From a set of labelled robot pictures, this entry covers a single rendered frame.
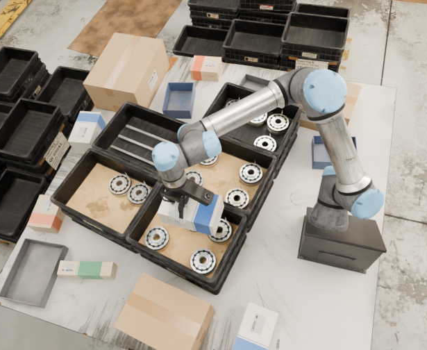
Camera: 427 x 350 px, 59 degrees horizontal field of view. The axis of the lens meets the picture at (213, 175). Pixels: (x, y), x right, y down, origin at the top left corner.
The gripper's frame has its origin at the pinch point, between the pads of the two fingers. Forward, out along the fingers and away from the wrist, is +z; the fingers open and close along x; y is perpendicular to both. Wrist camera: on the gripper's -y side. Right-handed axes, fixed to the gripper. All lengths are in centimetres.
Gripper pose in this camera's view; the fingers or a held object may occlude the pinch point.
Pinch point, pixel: (191, 207)
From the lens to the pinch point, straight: 132.6
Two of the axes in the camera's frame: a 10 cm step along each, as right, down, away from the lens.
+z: 1.0, 4.9, 8.6
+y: -9.5, -2.1, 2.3
